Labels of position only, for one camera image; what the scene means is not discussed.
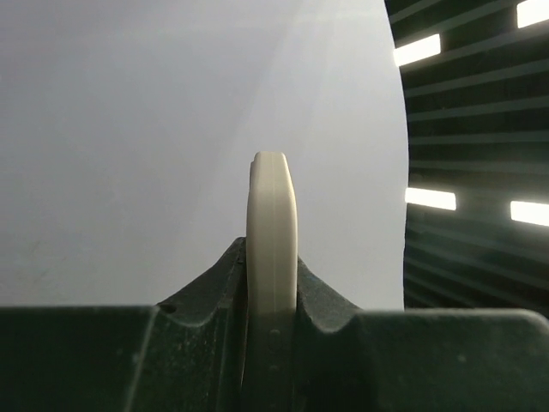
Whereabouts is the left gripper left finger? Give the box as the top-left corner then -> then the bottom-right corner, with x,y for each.
1,238 -> 246,411

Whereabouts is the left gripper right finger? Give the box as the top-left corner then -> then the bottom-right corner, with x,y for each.
293,263 -> 548,411

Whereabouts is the phone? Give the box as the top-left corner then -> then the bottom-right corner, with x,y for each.
241,151 -> 298,411

